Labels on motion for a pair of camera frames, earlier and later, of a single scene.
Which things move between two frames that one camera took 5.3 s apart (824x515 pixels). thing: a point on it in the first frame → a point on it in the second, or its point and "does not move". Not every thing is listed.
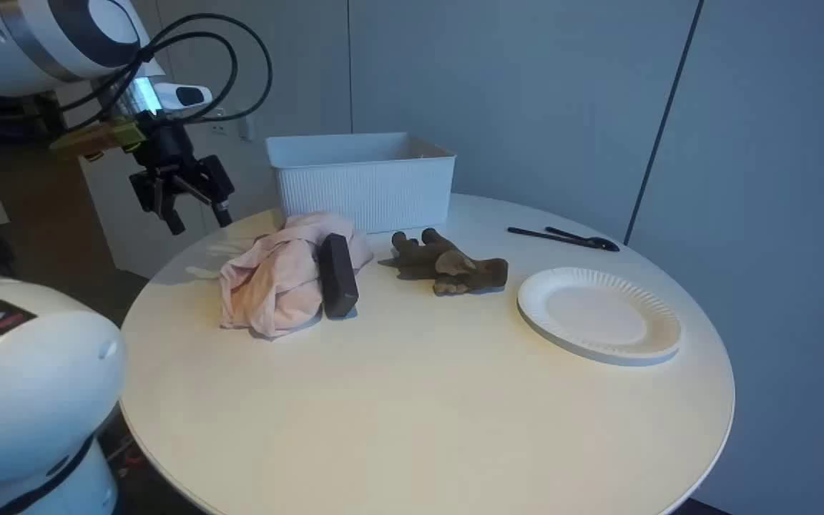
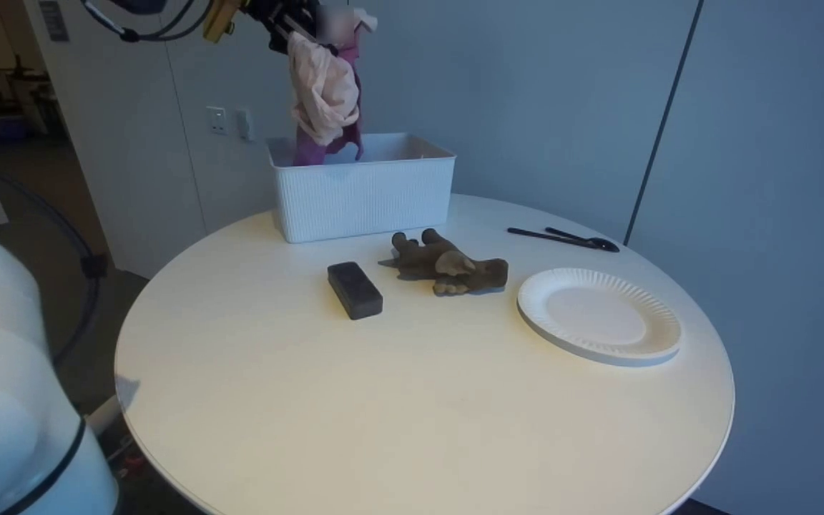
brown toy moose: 446,267 does not move
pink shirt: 270,283 → 323,82
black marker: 595,241 does not move
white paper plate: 602,313 does not move
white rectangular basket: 380,183 does not move
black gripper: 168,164 → 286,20
